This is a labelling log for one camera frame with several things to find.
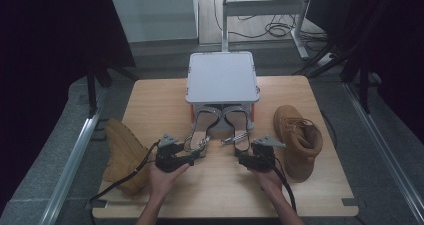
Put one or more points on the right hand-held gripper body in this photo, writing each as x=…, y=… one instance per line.
x=263, y=158

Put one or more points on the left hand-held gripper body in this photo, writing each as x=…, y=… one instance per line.
x=168, y=160

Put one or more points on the tan suede boot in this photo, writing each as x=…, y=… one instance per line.
x=298, y=141
x=126, y=155

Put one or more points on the white two-tier shoe rack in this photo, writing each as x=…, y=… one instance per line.
x=221, y=78

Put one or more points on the person's left hand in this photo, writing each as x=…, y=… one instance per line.
x=163, y=183

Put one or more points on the person's right hand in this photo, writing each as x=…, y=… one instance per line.
x=268, y=181

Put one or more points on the black tripod stand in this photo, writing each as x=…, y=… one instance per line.
x=365, y=88
x=91, y=91

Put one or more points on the grey partition panel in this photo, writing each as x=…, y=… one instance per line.
x=153, y=16

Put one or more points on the dark curtain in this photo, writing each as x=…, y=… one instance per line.
x=50, y=51
x=393, y=45

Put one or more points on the aluminium rail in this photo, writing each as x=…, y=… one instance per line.
x=71, y=165
x=383, y=148

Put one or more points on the white metal desk frame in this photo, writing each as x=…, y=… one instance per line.
x=263, y=7

